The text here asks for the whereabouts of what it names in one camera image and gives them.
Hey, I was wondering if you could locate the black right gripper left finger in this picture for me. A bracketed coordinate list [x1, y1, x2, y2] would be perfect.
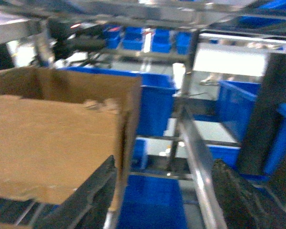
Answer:
[33, 155, 117, 229]

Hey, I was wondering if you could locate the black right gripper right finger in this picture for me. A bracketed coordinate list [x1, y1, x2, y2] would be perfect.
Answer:
[212, 159, 286, 229]

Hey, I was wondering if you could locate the brown cardboard box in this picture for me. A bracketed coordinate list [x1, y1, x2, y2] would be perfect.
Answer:
[0, 67, 142, 210]

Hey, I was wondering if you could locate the blue plastic crate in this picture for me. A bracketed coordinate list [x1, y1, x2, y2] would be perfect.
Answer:
[61, 67, 177, 136]
[116, 175, 187, 229]
[215, 81, 261, 142]

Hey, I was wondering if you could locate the blue plastic crate right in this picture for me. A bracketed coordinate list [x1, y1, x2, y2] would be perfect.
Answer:
[215, 81, 261, 142]

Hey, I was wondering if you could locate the blue plastic crate left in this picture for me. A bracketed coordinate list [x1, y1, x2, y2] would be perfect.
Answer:
[61, 67, 177, 136]

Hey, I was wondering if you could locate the stainless steel shelf frame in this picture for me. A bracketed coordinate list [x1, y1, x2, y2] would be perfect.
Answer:
[0, 0, 286, 229]

